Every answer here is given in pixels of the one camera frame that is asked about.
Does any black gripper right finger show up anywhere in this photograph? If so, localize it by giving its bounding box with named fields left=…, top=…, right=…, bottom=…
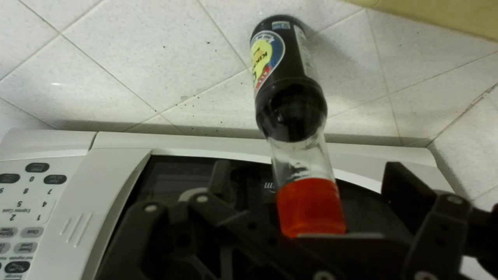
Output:
left=381, top=160, right=498, bottom=280

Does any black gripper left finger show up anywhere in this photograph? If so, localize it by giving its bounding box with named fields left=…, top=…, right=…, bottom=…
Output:
left=94, top=158, right=284, bottom=280

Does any soy sauce bottle red cap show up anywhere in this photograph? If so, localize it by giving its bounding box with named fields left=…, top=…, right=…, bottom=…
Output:
left=247, top=14, right=348, bottom=239

